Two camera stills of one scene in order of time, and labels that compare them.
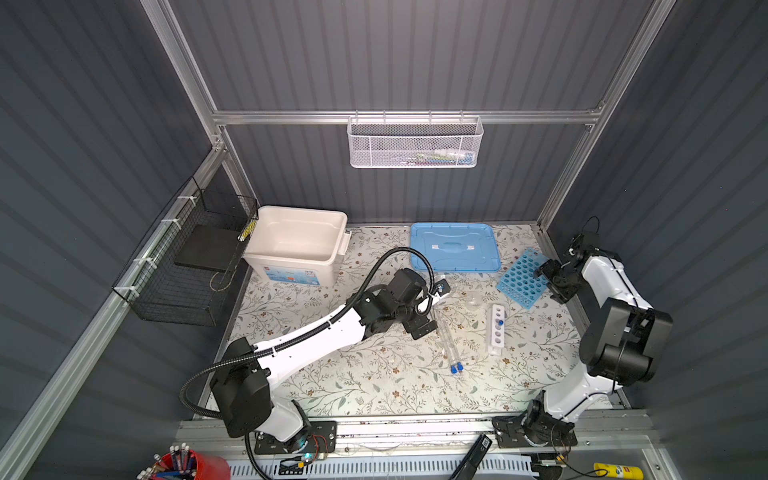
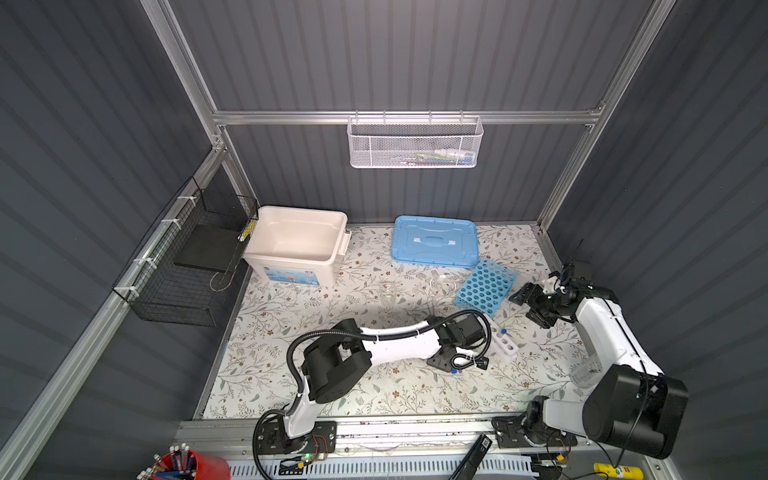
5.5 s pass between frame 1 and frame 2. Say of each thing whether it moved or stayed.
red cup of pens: stayed
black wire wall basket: stayed
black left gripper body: moved
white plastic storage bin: stayed
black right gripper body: moved
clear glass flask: moved
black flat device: stayed
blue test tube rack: moved
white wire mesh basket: stayed
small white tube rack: moved
